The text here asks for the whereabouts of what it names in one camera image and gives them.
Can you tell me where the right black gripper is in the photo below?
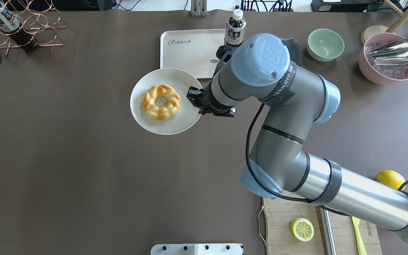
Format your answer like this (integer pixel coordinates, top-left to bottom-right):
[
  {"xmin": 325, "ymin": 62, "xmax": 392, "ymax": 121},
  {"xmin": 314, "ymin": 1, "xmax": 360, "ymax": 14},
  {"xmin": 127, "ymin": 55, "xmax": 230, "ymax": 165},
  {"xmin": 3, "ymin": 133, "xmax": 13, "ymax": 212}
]
[{"xmin": 186, "ymin": 45, "xmax": 237, "ymax": 118}]

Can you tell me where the white round plate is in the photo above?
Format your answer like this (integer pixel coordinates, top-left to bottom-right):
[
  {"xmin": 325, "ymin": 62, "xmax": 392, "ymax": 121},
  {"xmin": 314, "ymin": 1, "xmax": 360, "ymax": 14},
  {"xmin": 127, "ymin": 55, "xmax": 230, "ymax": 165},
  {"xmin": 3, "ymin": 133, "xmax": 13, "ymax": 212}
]
[{"xmin": 130, "ymin": 68, "xmax": 202, "ymax": 135}]

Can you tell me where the braided donut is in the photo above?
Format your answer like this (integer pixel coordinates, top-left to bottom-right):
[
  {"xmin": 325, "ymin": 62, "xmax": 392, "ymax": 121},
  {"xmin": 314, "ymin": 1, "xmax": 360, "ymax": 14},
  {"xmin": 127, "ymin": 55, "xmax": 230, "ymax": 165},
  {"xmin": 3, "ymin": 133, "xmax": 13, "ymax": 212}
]
[{"xmin": 141, "ymin": 84, "xmax": 181, "ymax": 121}]

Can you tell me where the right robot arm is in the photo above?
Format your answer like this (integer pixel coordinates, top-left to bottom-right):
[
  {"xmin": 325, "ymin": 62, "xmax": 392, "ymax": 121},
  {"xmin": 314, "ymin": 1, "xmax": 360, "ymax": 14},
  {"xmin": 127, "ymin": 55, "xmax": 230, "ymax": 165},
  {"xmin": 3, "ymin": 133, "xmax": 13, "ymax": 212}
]
[{"xmin": 187, "ymin": 33, "xmax": 408, "ymax": 243}]

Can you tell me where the cream rectangular tray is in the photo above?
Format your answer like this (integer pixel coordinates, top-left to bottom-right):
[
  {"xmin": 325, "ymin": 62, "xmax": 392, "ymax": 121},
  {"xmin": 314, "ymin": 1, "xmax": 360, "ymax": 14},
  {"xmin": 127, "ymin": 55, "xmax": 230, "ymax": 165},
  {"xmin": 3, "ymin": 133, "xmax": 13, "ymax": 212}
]
[{"xmin": 160, "ymin": 29, "xmax": 225, "ymax": 79}]

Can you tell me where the dark tea bottle on tray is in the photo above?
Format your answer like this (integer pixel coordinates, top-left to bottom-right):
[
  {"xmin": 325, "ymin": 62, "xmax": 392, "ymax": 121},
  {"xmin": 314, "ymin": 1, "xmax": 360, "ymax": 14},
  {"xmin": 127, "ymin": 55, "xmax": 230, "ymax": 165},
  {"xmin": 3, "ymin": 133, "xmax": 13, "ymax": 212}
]
[{"xmin": 225, "ymin": 8, "xmax": 247, "ymax": 47}]

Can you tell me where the tea bottle in rack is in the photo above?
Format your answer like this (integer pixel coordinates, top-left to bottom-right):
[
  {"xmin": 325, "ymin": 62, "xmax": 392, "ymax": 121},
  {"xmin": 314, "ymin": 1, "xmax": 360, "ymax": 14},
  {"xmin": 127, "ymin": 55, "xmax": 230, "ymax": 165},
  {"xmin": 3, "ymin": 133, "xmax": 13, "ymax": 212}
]
[{"xmin": 0, "ymin": 0, "xmax": 37, "ymax": 52}]

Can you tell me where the grey folded cloth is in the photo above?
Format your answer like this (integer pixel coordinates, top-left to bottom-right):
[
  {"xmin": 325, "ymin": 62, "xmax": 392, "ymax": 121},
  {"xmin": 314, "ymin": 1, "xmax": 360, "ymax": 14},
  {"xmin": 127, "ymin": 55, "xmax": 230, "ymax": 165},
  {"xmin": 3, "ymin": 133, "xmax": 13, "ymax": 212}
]
[{"xmin": 282, "ymin": 38, "xmax": 303, "ymax": 66}]

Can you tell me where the green bowl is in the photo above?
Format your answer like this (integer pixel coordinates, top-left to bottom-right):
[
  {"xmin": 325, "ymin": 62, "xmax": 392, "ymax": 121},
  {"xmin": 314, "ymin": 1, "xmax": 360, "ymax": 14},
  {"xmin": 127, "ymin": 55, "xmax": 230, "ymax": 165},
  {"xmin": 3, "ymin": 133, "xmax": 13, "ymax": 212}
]
[{"xmin": 307, "ymin": 28, "xmax": 345, "ymax": 62}]

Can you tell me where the wooden cutting board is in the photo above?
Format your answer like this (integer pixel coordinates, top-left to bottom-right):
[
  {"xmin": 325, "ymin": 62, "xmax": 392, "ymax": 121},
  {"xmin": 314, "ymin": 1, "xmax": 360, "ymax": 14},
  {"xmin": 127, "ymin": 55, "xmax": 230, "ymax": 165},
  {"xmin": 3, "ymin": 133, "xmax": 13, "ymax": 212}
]
[{"xmin": 259, "ymin": 197, "xmax": 383, "ymax": 255}]

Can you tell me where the half lemon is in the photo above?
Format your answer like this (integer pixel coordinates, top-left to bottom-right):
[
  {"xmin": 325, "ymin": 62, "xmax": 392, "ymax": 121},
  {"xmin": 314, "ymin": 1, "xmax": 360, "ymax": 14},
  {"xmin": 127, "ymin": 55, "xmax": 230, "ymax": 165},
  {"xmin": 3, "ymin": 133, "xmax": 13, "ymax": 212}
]
[{"xmin": 290, "ymin": 217, "xmax": 314, "ymax": 242}]

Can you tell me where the wooden mug tree stand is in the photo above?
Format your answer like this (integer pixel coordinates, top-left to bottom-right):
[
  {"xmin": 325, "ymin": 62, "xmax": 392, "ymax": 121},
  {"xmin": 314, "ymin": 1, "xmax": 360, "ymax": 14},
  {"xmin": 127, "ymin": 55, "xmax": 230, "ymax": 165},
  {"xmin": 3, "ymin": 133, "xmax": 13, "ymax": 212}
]
[{"xmin": 361, "ymin": 0, "xmax": 408, "ymax": 45}]

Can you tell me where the pink bowl with ice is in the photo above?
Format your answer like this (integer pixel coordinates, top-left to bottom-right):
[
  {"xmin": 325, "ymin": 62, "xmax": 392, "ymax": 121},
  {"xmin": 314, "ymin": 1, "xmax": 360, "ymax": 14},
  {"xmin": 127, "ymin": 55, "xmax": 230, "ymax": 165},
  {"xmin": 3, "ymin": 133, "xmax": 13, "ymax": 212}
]
[{"xmin": 358, "ymin": 33, "xmax": 408, "ymax": 85}]

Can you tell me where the yellow lemon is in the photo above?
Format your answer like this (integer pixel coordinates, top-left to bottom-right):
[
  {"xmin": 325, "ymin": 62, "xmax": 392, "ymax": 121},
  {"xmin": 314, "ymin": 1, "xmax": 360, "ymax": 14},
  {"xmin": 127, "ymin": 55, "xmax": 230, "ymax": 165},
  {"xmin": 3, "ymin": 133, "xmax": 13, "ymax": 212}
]
[{"xmin": 375, "ymin": 170, "xmax": 406, "ymax": 190}]

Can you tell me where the metal scoop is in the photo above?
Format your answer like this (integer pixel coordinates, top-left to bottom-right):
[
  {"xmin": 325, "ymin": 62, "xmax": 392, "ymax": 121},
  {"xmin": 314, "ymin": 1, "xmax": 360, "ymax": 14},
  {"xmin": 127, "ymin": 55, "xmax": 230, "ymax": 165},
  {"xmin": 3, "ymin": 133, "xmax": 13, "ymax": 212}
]
[{"xmin": 370, "ymin": 39, "xmax": 408, "ymax": 65}]

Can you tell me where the yellow plastic knife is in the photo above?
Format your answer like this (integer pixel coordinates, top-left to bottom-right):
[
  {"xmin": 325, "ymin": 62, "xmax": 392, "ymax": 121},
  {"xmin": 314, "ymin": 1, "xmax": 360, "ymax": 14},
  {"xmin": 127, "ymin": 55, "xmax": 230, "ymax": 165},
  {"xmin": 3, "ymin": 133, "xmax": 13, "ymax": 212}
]
[{"xmin": 351, "ymin": 216, "xmax": 367, "ymax": 255}]

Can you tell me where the copper wire bottle rack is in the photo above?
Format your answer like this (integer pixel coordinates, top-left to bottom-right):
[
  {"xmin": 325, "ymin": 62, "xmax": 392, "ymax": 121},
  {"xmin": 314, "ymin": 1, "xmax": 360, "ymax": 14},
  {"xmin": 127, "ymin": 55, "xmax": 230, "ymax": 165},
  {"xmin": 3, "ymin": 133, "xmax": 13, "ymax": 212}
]
[{"xmin": 0, "ymin": 0, "xmax": 67, "ymax": 56}]

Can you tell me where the aluminium frame post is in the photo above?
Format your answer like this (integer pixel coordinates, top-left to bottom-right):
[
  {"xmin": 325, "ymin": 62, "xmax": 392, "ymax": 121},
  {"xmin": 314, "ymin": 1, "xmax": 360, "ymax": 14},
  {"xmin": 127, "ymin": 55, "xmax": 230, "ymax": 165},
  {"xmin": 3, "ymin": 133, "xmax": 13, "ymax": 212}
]
[{"xmin": 191, "ymin": 0, "xmax": 208, "ymax": 17}]

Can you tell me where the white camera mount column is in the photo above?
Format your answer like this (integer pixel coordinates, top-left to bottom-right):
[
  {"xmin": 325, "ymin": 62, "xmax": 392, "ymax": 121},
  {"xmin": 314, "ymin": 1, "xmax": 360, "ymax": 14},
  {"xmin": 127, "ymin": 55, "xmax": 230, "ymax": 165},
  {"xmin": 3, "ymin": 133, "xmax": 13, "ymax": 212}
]
[{"xmin": 150, "ymin": 243, "xmax": 244, "ymax": 255}]

